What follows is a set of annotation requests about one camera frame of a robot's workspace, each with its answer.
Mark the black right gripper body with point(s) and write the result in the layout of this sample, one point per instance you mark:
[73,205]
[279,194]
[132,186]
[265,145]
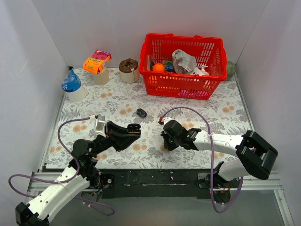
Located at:
[167,141]

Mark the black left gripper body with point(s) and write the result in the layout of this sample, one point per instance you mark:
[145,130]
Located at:
[109,133]

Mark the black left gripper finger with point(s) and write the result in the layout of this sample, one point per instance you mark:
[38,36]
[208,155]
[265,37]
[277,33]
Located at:
[114,129]
[124,141]

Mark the black taped earbud charging case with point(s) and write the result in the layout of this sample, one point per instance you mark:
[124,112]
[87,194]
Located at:
[141,113]

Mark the glossy black gold-trimmed case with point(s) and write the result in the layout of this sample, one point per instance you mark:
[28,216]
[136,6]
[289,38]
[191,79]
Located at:
[134,128]

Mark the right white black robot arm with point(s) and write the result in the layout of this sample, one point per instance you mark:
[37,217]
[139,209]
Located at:
[254,156]

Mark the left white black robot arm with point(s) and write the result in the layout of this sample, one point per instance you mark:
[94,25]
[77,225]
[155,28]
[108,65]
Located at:
[80,173]

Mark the floral patterned table mat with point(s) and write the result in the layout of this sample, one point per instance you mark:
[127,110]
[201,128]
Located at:
[224,113]

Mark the white cup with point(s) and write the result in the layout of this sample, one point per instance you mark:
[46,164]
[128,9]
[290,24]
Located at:
[77,95]

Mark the beige cup under snack box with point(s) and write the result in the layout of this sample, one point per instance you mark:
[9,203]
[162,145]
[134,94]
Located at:
[102,77]

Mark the brown topped paper cup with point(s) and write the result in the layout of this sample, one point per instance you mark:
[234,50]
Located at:
[129,70]

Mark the blue wrapper on white cup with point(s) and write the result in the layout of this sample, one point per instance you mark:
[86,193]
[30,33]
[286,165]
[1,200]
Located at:
[71,83]

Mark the orange pink snack box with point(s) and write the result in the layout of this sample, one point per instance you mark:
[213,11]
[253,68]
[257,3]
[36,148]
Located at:
[97,61]

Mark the red plastic shopping basket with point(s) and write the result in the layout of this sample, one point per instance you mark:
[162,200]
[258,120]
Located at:
[208,51]

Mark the orange fruit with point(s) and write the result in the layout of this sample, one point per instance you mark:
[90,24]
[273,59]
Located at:
[159,68]

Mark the white pump bottle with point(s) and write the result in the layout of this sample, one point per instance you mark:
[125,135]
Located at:
[202,71]

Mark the green blue packet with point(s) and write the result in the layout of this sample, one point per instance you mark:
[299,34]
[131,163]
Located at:
[168,66]

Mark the green ball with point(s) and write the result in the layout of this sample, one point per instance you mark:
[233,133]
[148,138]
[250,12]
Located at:
[230,69]

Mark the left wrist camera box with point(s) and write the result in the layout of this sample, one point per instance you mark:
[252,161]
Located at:
[99,124]

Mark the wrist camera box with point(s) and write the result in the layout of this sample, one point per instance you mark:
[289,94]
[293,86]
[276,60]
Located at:
[99,124]
[164,120]

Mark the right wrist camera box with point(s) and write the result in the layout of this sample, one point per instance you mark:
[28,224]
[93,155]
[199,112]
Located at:
[164,120]

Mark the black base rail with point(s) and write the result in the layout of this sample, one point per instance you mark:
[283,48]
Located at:
[132,183]

